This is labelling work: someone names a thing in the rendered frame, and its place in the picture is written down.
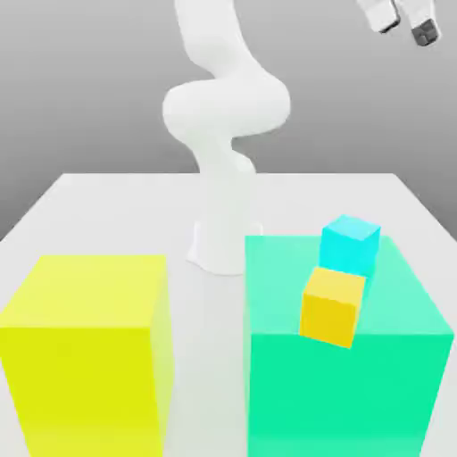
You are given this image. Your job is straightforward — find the small cyan cube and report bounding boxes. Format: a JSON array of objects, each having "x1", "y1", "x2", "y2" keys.
[{"x1": 318, "y1": 213, "x2": 382, "y2": 299}]

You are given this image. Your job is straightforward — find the small orange cube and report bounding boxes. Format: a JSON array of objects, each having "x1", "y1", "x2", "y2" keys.
[{"x1": 298, "y1": 266, "x2": 368, "y2": 350}]

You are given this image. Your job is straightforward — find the large green box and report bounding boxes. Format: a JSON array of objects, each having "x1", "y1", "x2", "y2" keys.
[{"x1": 244, "y1": 233, "x2": 455, "y2": 457}]

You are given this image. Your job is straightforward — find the large yellow box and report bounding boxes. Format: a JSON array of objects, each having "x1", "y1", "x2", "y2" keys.
[{"x1": 0, "y1": 253, "x2": 176, "y2": 457}]

